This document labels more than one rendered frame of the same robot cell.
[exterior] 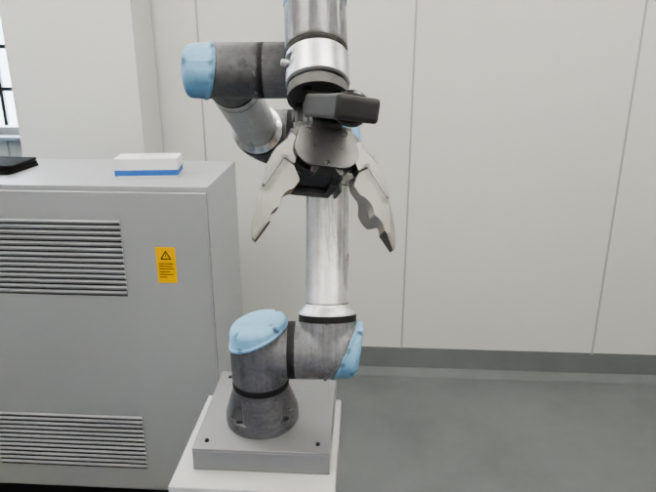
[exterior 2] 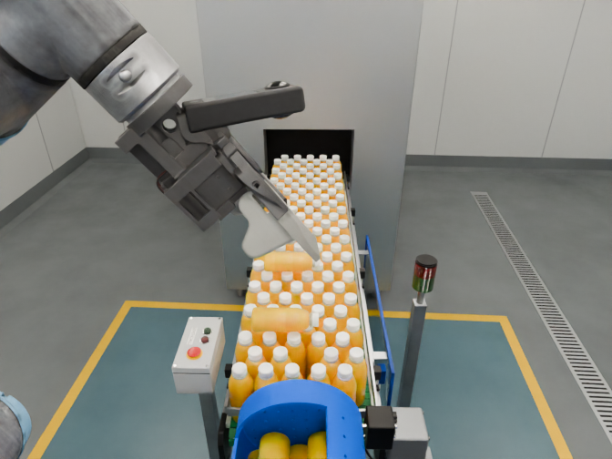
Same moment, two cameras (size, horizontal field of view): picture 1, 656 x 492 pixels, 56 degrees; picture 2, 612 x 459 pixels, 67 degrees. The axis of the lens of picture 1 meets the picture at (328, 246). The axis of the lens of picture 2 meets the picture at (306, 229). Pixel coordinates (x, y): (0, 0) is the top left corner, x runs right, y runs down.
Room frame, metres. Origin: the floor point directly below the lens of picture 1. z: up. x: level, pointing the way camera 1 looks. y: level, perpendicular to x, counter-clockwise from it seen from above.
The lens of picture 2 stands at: (0.59, 0.44, 2.02)
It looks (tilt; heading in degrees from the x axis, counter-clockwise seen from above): 31 degrees down; 270
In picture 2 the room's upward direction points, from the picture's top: straight up
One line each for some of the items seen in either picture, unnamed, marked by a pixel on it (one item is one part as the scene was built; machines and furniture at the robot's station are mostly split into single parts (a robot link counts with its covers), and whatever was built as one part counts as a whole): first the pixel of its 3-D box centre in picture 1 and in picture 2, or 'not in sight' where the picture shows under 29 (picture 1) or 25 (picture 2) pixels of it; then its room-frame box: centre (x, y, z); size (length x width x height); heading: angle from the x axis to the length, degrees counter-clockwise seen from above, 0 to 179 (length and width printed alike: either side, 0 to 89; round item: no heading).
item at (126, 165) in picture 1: (148, 165); not in sight; (2.40, 0.71, 1.48); 0.24 x 0.12 x 0.08; 94
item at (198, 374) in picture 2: not in sight; (200, 352); (0.89, -0.51, 1.05); 0.20 x 0.10 x 0.10; 89
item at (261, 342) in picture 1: (262, 348); not in sight; (1.10, 0.13, 1.37); 0.13 x 0.12 x 0.14; 89
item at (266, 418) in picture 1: (262, 395); not in sight; (1.11, 0.14, 1.25); 0.15 x 0.15 x 0.10
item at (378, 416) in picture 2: not in sight; (377, 428); (0.41, -0.34, 0.95); 0.10 x 0.07 x 0.10; 179
